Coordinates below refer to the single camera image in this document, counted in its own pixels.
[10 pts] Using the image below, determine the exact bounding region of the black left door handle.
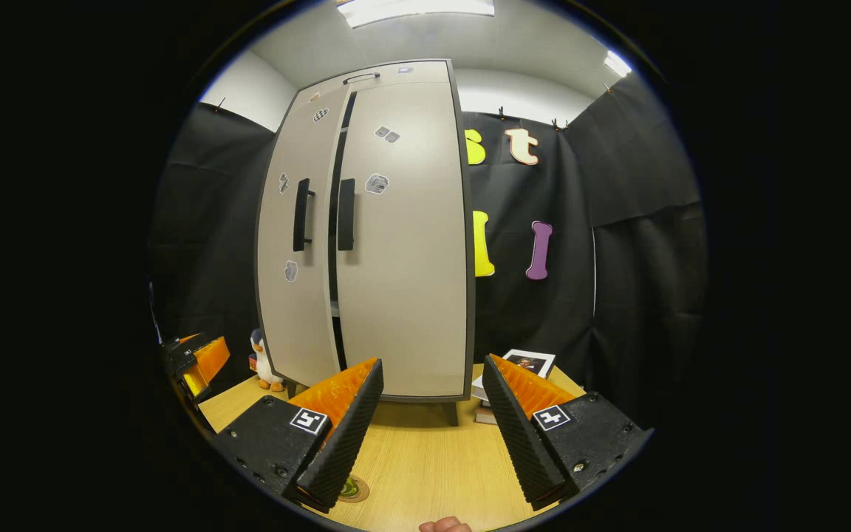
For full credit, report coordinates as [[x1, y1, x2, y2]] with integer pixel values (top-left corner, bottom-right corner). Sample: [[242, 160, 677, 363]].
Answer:
[[293, 177, 315, 253]]

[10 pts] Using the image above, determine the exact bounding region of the round wooden coaster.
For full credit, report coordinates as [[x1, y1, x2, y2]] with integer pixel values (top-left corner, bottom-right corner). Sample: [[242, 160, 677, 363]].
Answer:
[[335, 475, 372, 505]]

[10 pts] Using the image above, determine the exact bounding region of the black backdrop cloth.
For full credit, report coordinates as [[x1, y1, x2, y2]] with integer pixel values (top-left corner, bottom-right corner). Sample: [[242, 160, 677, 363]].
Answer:
[[148, 74, 708, 437]]

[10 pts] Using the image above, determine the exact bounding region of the penguin plush toy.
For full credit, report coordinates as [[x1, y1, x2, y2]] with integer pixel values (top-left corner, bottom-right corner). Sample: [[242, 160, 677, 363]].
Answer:
[[248, 327, 286, 392]]

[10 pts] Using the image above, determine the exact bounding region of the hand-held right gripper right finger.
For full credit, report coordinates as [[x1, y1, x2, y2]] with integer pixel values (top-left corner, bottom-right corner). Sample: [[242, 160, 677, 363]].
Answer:
[[481, 353, 654, 512]]

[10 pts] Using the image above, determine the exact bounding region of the large ceiling light panel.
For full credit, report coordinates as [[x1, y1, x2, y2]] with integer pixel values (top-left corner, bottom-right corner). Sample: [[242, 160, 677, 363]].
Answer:
[[337, 0, 496, 29]]

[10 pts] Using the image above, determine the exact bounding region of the grey cabinet door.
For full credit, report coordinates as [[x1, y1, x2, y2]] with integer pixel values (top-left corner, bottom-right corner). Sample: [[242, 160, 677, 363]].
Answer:
[[333, 80, 471, 400], [256, 85, 352, 389]]

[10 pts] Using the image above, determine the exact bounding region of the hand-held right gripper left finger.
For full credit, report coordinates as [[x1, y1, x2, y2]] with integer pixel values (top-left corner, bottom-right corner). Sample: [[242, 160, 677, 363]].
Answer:
[[211, 358, 386, 514]]

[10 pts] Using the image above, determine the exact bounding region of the black door handle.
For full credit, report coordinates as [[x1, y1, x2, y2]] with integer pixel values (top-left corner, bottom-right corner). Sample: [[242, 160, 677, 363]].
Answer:
[[293, 177, 315, 253], [337, 178, 357, 252]]

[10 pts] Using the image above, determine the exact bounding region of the black right door handle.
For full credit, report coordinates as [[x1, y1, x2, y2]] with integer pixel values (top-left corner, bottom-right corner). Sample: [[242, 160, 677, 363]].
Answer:
[[337, 178, 357, 252]]

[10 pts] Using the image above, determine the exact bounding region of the grey cabinet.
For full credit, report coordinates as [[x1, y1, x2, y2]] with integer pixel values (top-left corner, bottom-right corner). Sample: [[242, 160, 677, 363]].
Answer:
[[254, 59, 476, 403]]

